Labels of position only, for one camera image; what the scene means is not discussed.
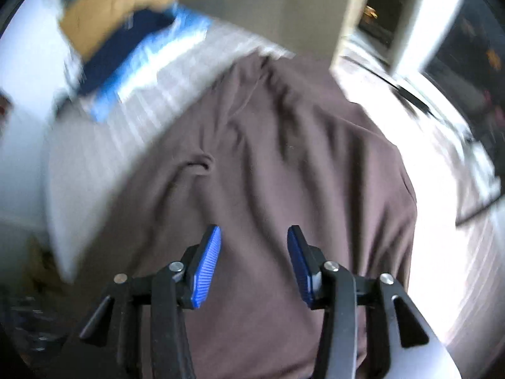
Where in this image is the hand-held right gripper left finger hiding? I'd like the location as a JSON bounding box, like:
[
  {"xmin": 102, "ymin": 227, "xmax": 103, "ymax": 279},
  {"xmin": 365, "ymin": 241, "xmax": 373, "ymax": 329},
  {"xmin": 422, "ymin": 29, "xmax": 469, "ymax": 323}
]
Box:
[{"xmin": 78, "ymin": 224, "xmax": 222, "ymax": 379}]

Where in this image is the blue garment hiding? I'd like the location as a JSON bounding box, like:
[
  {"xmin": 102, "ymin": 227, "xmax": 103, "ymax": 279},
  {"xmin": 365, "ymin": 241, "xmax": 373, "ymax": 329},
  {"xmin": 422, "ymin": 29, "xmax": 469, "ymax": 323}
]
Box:
[{"xmin": 90, "ymin": 5, "xmax": 212, "ymax": 124}]

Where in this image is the brown fleece sweater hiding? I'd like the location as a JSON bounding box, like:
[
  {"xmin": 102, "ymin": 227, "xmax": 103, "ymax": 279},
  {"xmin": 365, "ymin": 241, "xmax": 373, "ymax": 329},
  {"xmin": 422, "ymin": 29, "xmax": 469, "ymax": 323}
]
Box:
[{"xmin": 50, "ymin": 52, "xmax": 419, "ymax": 379}]

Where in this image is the glass window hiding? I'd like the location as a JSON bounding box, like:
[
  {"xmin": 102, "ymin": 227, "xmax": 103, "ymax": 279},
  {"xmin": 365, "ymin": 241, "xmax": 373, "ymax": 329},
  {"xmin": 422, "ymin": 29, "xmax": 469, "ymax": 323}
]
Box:
[{"xmin": 355, "ymin": 0, "xmax": 505, "ymax": 135}]

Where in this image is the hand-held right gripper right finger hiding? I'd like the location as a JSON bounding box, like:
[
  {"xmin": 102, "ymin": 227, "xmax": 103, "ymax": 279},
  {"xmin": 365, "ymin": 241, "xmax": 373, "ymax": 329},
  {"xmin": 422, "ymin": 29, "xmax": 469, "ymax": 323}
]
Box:
[{"xmin": 286, "ymin": 224, "xmax": 430, "ymax": 379}]

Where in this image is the navy garment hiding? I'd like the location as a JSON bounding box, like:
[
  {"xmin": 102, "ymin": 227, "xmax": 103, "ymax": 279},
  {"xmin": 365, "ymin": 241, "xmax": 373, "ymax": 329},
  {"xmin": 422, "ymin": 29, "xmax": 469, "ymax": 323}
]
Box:
[{"xmin": 76, "ymin": 7, "xmax": 175, "ymax": 96}]

